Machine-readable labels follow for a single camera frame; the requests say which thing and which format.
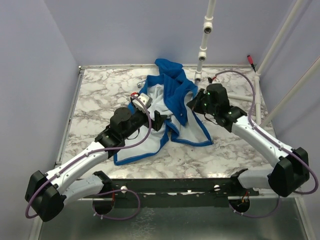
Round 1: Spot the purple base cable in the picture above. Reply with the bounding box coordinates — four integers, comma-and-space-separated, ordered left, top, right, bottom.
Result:
92, 188, 141, 221
228, 196, 281, 218

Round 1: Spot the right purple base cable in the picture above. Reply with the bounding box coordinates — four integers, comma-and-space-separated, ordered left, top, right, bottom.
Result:
228, 196, 281, 218

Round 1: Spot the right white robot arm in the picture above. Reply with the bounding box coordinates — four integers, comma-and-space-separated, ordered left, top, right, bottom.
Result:
187, 83, 310, 197

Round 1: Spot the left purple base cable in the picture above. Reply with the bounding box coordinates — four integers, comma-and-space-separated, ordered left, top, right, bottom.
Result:
92, 188, 141, 221

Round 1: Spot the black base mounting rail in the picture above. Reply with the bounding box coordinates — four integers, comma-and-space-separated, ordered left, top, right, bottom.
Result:
93, 171, 259, 212

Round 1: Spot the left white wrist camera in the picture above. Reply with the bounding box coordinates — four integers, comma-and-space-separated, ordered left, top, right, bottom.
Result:
132, 93, 153, 113

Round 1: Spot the blue jacket with white lining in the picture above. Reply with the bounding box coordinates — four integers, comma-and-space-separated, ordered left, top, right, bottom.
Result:
113, 58, 213, 166

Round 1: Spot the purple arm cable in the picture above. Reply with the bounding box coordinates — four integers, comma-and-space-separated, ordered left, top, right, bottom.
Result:
24, 92, 153, 219
211, 69, 320, 195

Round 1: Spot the white PVC pipe frame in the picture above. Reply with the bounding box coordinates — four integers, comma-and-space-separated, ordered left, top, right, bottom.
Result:
194, 0, 320, 126

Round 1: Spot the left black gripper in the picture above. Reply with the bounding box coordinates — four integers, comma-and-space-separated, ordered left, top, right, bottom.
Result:
122, 104, 167, 141

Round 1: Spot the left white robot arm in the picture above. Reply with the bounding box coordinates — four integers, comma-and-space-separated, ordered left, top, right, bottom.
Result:
25, 96, 167, 222

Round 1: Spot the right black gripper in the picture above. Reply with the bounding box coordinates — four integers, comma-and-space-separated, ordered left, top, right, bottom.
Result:
186, 88, 218, 117

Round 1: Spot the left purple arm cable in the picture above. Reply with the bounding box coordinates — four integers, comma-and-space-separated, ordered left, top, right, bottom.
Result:
24, 92, 153, 219

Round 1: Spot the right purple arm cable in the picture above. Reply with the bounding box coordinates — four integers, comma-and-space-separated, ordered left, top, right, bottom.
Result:
211, 69, 320, 195

